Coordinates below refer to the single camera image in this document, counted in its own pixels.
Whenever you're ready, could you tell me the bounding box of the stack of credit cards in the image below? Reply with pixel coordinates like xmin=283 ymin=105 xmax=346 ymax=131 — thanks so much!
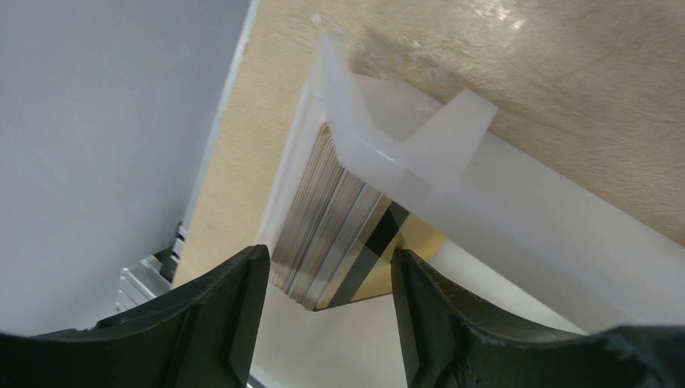
xmin=271 ymin=125 xmax=383 ymax=311

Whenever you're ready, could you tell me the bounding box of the gold credit card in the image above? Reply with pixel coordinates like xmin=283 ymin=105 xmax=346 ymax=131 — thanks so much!
xmin=303 ymin=196 xmax=446 ymax=311

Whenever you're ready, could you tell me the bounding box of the white plastic card tray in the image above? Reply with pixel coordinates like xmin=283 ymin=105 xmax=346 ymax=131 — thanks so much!
xmin=251 ymin=32 xmax=684 ymax=387

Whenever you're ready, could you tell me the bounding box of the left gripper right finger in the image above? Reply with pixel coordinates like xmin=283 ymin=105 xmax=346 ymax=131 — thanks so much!
xmin=391 ymin=250 xmax=684 ymax=387

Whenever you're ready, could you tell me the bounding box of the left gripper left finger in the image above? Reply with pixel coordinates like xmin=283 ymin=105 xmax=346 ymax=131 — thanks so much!
xmin=1 ymin=245 xmax=270 ymax=387

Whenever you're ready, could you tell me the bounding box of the aluminium frame rail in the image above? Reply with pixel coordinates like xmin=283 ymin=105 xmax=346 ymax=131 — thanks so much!
xmin=116 ymin=1 xmax=260 ymax=312

